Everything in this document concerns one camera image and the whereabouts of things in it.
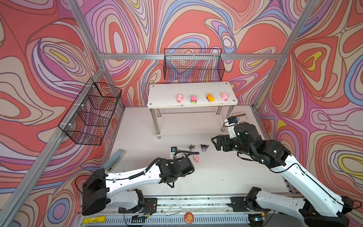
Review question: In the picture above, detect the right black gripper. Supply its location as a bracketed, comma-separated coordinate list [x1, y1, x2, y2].
[211, 135, 254, 158]

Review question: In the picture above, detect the dark purple figure toy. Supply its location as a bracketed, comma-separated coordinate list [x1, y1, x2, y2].
[200, 144, 209, 152]

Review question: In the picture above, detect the pink pig toy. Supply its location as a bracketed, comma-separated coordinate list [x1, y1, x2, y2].
[176, 94, 183, 103]
[222, 93, 229, 101]
[193, 155, 199, 162]

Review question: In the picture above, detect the orange toy car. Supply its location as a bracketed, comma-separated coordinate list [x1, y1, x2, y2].
[206, 93, 215, 102]

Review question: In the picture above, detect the pink green toy car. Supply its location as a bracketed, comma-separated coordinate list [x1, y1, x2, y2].
[191, 95, 197, 104]

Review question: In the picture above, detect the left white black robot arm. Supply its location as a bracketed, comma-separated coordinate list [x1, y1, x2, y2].
[79, 147, 199, 216]

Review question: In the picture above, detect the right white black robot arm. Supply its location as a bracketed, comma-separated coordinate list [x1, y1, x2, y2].
[211, 116, 356, 227]

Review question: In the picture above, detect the pink white calculator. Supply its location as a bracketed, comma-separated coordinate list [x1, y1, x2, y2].
[235, 113, 247, 118]

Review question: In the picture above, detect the red round sticker badge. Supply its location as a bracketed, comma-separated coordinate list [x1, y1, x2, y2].
[184, 212, 194, 224]

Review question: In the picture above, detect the white shelf table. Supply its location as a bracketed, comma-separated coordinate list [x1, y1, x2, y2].
[147, 82, 238, 139]

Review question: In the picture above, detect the grey stapler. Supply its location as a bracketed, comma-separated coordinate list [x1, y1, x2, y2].
[103, 149, 126, 172]

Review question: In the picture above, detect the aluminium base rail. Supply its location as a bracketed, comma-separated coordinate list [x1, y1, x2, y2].
[72, 195, 305, 227]

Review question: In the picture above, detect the back black wire basket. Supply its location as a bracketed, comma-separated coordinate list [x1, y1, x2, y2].
[163, 47, 225, 83]

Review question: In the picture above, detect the black wire basket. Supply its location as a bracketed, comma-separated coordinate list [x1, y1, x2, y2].
[163, 47, 225, 83]
[58, 79, 122, 146]

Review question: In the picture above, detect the left black wire basket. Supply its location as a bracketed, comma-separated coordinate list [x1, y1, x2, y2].
[58, 79, 122, 146]

